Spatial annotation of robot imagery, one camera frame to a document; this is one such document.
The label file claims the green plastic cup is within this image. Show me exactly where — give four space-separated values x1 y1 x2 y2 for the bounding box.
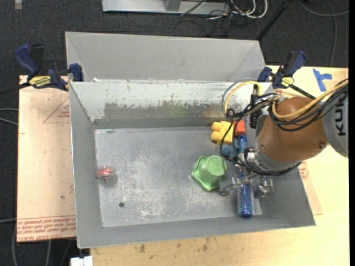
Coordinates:
191 155 229 192

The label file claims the red spinning top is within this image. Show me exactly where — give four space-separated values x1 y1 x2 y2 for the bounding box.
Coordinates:
95 165 117 183

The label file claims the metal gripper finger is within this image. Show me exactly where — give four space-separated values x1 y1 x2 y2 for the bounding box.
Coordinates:
258 177 276 199
219 177 243 196

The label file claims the brown cardboard board, red print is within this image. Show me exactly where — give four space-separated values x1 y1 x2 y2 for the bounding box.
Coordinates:
17 75 323 244

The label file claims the grey metal bin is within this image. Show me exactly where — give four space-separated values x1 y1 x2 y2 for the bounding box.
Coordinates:
65 31 317 249

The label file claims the blue toy cylinder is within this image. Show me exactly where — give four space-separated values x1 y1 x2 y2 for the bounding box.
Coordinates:
237 134 248 154

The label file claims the blue toy block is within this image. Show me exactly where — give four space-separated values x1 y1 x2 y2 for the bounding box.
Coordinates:
221 144 237 158

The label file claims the blue hairbrush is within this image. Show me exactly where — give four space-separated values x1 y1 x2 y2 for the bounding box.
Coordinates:
236 182 257 219

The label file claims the yellow toy block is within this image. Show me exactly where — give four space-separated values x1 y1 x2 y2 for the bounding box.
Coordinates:
210 120 236 146

